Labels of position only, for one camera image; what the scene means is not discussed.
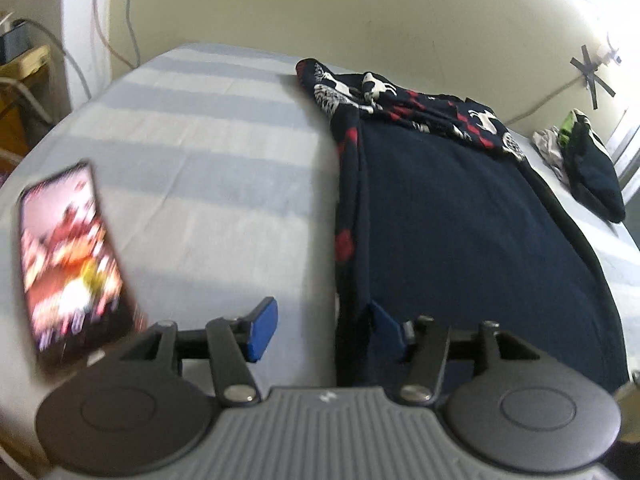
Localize dark folded garment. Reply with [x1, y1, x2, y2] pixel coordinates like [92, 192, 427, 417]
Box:
[567, 112, 626, 223]

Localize blue striped bed sheet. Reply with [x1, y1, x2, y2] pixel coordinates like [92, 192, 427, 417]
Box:
[1, 44, 639, 450]

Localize wooden side table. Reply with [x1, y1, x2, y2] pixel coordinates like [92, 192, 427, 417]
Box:
[1, 46, 54, 174]

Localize blue charger box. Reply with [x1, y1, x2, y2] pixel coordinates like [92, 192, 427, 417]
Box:
[0, 20, 32, 65]

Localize white crumpled garment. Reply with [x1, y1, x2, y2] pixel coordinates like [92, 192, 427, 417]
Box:
[532, 126, 576, 188]

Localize green small garment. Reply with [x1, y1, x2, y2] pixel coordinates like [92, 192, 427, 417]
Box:
[558, 108, 580, 148]

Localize dark hanging wall cables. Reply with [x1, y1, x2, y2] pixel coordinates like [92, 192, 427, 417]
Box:
[92, 0, 142, 71]

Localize navy reindeer pattern sweater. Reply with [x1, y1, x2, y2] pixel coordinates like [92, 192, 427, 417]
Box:
[296, 58, 628, 392]

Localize smartphone in brown case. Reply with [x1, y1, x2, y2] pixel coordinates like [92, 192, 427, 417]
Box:
[17, 159, 146, 375]

